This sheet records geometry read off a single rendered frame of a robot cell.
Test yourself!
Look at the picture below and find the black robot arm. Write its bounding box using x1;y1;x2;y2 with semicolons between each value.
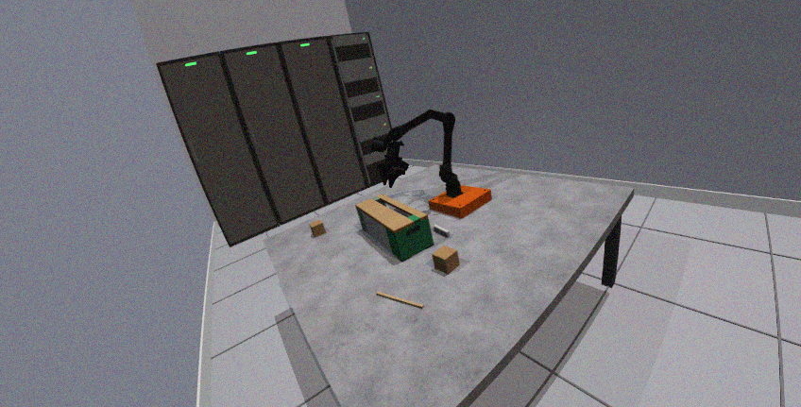
371;109;463;198

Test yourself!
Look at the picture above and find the tan wooden stick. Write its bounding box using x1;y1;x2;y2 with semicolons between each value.
376;292;424;309

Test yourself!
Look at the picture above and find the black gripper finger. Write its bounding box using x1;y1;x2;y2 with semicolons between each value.
379;170;390;185
387;173;401;188

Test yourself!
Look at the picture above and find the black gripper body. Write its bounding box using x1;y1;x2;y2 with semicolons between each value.
376;153;405;175

